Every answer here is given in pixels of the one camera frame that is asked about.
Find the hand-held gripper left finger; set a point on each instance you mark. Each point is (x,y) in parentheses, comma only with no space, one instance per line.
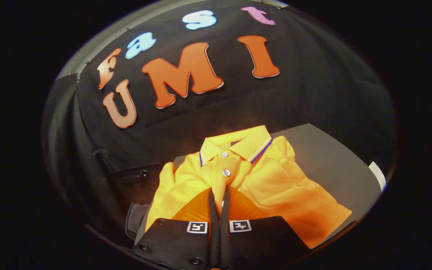
(178,243)

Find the yellow polo shirt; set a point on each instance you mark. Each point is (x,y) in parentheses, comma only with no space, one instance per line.
(276,187)

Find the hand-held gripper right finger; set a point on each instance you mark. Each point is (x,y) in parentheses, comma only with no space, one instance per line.
(261,243)

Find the grey cabinet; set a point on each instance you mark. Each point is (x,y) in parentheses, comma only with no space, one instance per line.
(332,161)

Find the black backdrop cloth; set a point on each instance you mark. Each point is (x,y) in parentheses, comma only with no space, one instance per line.
(276,101)

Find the dark washing machine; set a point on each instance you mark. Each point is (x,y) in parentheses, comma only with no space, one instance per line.
(133,183)

